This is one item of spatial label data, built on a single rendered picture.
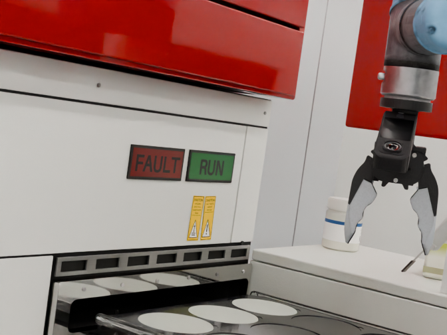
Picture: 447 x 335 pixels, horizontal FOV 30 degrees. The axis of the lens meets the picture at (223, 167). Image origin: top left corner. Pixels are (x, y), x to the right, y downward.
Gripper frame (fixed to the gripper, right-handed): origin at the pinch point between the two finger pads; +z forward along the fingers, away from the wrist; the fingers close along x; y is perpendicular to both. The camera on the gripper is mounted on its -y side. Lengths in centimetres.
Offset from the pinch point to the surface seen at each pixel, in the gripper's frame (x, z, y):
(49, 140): 41.9, -9.6, -20.4
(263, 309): 16.8, 13.6, 7.1
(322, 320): 7.7, 13.8, 7.2
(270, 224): 59, 43, 305
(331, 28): 44, -62, 339
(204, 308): 24.5, 13.3, 0.8
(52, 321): 39.8, 13.4, -18.3
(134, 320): 30.5, 12.7, -13.8
